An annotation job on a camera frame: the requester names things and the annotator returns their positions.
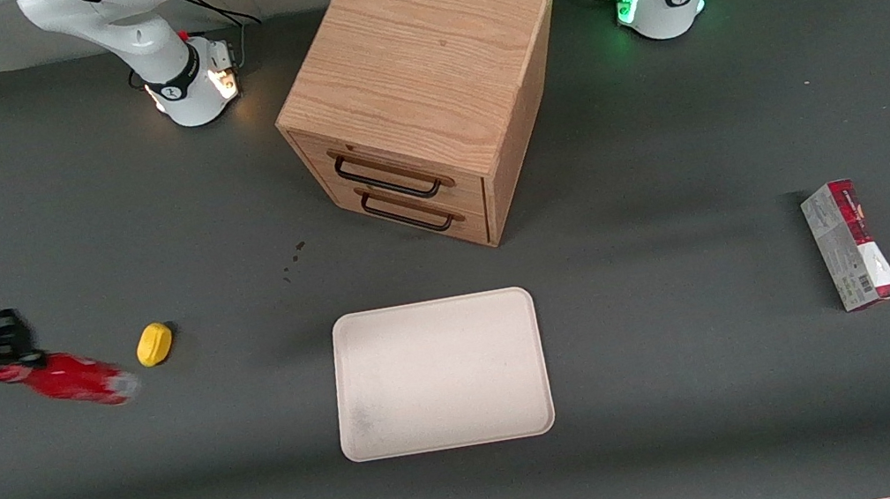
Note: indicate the red coke bottle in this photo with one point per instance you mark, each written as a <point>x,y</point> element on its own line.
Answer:
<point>77,379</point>

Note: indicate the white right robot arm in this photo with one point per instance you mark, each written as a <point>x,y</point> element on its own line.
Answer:
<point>167,70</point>

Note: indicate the white rectangular tray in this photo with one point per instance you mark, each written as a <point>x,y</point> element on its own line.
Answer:
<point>438,375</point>

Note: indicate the red and grey carton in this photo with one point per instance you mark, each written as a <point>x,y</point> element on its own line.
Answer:
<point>851,248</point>

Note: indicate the small yellow oval object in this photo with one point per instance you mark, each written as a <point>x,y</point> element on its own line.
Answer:
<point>154,345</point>

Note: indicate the wooden two-drawer cabinet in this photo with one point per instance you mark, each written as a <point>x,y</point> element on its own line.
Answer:
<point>415,58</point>

